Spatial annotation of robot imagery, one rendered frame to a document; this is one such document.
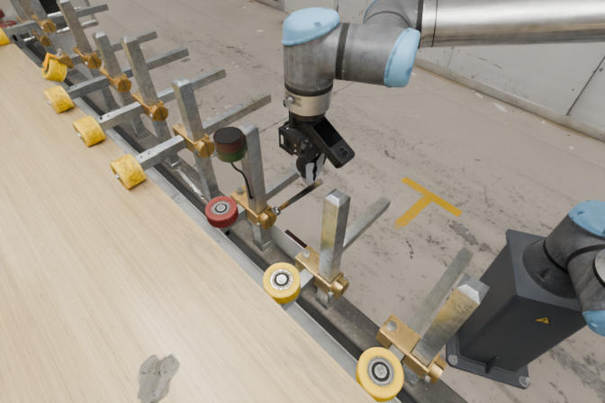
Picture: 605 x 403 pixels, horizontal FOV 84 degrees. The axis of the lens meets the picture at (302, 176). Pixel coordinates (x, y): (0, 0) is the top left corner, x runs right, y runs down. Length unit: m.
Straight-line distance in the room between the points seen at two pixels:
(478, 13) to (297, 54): 0.31
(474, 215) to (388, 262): 0.64
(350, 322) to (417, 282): 0.96
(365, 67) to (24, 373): 0.78
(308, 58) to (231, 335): 0.52
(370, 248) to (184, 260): 1.26
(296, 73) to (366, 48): 0.12
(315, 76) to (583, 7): 0.43
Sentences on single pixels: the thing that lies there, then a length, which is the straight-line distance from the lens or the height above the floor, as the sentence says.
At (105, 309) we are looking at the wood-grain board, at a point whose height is 0.90.
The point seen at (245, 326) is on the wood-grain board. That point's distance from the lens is 0.71.
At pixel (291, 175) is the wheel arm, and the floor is 0.86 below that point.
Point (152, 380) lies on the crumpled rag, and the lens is 0.71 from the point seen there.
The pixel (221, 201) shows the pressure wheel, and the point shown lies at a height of 0.90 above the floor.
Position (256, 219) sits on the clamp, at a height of 0.86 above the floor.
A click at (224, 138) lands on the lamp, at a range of 0.69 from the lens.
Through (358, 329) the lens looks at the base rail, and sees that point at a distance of 0.93.
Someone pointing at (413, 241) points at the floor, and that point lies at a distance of 1.98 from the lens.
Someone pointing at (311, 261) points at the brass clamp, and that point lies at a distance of 0.85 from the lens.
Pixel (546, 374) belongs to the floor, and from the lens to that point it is 1.90.
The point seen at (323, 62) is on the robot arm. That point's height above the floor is 1.31.
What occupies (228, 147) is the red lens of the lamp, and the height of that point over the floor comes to 1.13.
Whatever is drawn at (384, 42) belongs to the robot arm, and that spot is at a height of 1.34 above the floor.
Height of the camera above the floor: 1.56
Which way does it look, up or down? 45 degrees down
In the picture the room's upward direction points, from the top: straight up
